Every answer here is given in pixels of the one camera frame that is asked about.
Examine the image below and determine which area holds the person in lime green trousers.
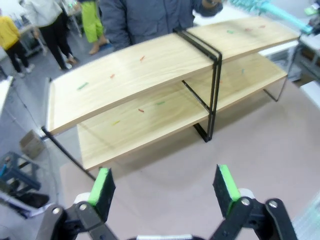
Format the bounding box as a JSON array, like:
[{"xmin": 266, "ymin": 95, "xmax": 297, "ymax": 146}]
[{"xmin": 81, "ymin": 0, "xmax": 112, "ymax": 55}]

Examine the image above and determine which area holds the brown cardboard box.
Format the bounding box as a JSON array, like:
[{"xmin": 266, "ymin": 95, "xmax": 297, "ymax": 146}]
[{"xmin": 19, "ymin": 129, "xmax": 46, "ymax": 159}]

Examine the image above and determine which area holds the wide wooden black-frame shelf unit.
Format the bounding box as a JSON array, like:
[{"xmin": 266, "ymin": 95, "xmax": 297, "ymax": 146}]
[{"xmin": 41, "ymin": 28, "xmax": 223, "ymax": 181}]

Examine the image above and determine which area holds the person in grey-blue jacket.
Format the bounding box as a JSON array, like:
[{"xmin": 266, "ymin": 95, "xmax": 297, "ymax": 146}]
[{"xmin": 99, "ymin": 0, "xmax": 196, "ymax": 51}]

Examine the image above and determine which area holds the blue metal stool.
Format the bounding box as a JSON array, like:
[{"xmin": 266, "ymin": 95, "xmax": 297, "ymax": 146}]
[{"xmin": 0, "ymin": 151, "xmax": 42, "ymax": 198}]

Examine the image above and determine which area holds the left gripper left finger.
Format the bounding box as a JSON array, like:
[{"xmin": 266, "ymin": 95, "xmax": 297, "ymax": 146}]
[{"xmin": 39, "ymin": 167, "xmax": 118, "ymax": 240}]

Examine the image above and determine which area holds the teal microfibre duster with handle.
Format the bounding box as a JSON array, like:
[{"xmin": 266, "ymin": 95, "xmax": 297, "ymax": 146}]
[{"xmin": 226, "ymin": 0, "xmax": 315, "ymax": 35}]

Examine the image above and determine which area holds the person in white jacket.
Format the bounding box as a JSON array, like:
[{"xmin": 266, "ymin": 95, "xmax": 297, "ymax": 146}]
[{"xmin": 23, "ymin": 0, "xmax": 78, "ymax": 71}]

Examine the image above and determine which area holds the person in yellow jacket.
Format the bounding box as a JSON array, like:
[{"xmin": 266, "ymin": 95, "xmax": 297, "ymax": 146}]
[{"xmin": 0, "ymin": 7, "xmax": 35, "ymax": 78}]

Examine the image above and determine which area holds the person's left forearm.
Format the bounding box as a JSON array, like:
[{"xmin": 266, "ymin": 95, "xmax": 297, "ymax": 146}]
[{"xmin": 192, "ymin": 0, "xmax": 224, "ymax": 18}]

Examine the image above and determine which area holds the narrow wooden black-frame shelf unit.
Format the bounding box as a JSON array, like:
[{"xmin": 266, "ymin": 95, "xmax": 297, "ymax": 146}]
[{"xmin": 174, "ymin": 16, "xmax": 302, "ymax": 143}]

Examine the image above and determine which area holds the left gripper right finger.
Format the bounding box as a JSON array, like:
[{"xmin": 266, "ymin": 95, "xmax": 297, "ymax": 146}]
[{"xmin": 209, "ymin": 164, "xmax": 298, "ymax": 240}]

